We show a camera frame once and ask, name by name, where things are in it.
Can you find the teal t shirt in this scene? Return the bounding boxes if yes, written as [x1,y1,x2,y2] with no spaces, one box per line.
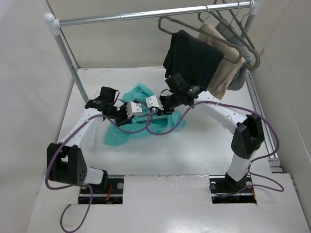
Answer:
[104,83,187,148]

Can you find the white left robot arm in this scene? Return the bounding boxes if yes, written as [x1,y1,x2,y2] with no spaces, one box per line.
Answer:
[45,87,130,193]

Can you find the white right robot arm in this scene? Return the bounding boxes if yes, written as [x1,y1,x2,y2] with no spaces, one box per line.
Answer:
[160,73,264,191]

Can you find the taupe hanger with black garment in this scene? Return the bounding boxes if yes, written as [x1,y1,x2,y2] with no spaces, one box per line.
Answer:
[157,16,243,64]

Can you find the taupe hanger with cream garment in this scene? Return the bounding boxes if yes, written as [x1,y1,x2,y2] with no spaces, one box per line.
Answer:
[197,5,260,71]

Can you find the taupe hanger with grey garment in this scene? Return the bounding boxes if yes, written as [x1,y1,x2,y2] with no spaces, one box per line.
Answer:
[212,0,257,51]

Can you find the black hanging garment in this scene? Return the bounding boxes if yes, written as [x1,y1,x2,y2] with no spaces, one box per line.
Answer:
[163,30,224,91]

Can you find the cream ribbed garment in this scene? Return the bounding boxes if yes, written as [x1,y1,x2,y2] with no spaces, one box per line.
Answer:
[198,33,245,100]

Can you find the grey hanging garment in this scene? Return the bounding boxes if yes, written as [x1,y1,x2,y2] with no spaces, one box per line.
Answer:
[215,22,255,91]

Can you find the white metal clothes rack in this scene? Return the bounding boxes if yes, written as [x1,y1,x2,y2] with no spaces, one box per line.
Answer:
[43,0,263,151]

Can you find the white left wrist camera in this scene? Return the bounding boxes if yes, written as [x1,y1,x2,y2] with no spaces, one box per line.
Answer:
[126,101,143,118]

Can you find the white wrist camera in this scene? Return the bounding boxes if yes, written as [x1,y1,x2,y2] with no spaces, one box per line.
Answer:
[145,95,163,110]
[126,101,143,118]

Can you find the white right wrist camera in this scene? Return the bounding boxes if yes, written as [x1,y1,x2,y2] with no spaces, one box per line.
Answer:
[145,95,163,110]

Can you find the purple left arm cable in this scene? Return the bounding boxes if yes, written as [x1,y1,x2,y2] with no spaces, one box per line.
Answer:
[45,98,156,233]

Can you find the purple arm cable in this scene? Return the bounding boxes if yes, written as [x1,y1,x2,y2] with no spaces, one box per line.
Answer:
[145,100,285,196]
[45,98,156,233]

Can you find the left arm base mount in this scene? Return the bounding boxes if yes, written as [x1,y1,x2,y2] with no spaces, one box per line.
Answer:
[78,178,124,205]

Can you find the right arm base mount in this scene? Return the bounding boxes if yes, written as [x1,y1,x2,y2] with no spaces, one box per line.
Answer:
[209,175,257,204]

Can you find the aluminium rail right side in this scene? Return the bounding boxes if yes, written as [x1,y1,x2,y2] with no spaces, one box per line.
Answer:
[245,72,284,173]

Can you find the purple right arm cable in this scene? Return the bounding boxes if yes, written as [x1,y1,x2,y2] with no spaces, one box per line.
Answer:
[145,100,285,196]

